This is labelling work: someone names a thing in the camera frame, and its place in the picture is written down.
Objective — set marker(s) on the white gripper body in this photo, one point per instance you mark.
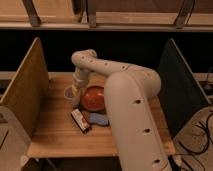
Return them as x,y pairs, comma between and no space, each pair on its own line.
81,77

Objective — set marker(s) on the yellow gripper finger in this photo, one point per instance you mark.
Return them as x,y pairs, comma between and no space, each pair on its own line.
74,90

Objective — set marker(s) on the translucent ceramic cup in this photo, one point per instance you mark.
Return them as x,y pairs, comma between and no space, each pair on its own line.
73,100

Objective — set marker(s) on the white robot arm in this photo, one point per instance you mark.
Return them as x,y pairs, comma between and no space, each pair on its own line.
127,92

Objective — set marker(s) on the orange bowl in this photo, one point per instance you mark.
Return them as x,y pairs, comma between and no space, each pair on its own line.
93,99

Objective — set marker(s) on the blue sponge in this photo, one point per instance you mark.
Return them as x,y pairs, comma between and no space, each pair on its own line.
98,119

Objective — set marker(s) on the left wooden side panel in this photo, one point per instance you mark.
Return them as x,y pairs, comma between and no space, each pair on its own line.
21,102

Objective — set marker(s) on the right dark side panel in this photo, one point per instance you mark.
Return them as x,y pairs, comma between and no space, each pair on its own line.
181,96

